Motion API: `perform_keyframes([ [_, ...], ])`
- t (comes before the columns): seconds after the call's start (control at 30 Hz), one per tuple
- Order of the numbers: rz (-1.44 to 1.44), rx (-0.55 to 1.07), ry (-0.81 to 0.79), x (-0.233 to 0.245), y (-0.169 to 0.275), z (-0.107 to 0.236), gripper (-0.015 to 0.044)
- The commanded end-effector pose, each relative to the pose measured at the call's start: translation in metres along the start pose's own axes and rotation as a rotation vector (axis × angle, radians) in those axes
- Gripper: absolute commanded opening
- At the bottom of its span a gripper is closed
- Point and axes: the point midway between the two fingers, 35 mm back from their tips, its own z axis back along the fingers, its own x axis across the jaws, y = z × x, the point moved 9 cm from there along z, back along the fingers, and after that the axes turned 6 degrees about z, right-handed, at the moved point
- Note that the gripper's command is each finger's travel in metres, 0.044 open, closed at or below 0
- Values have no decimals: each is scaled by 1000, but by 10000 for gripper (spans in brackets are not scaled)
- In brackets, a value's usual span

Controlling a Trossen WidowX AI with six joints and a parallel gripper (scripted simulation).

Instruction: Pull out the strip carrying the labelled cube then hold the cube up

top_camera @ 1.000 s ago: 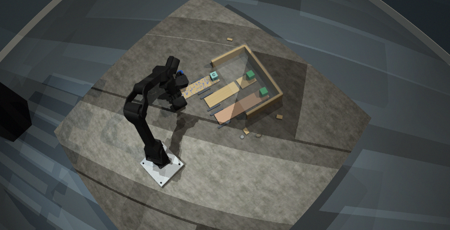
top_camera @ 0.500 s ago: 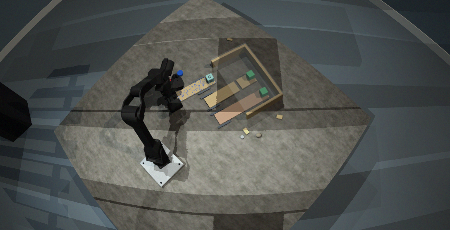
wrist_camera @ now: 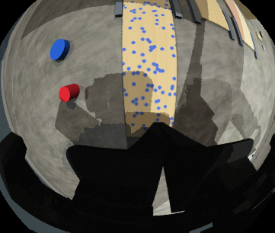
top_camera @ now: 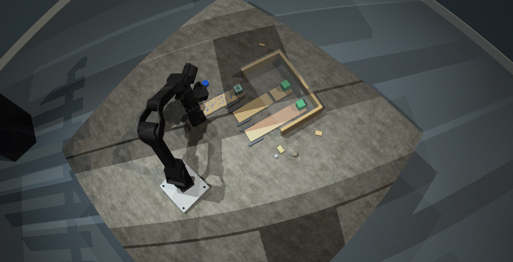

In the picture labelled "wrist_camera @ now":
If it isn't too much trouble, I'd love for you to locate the blue short cylinder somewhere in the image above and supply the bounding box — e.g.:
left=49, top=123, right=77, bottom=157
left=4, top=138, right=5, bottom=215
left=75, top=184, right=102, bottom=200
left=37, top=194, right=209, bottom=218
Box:
left=50, top=38, right=70, bottom=61

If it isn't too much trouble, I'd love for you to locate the red cylinder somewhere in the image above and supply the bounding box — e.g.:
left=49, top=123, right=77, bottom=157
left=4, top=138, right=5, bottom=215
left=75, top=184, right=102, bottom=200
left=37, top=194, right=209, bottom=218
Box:
left=59, top=84, right=80, bottom=102

